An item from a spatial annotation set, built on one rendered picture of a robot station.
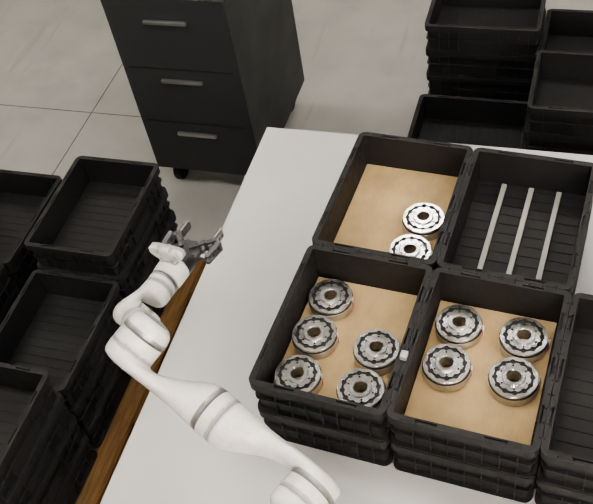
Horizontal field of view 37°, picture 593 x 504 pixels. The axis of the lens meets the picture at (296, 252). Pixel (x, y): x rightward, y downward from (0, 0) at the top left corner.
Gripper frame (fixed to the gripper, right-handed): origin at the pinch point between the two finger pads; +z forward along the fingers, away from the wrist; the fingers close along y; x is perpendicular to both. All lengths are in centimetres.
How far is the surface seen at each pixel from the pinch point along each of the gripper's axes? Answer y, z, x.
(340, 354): 41.9, -16.9, -12.9
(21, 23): -227, 177, -65
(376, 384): 53, -24, -11
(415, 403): 62, -23, -15
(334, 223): 27.4, 15.7, -5.1
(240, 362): 14.4, -17.9, -24.8
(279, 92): -50, 128, -50
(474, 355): 70, -8, -13
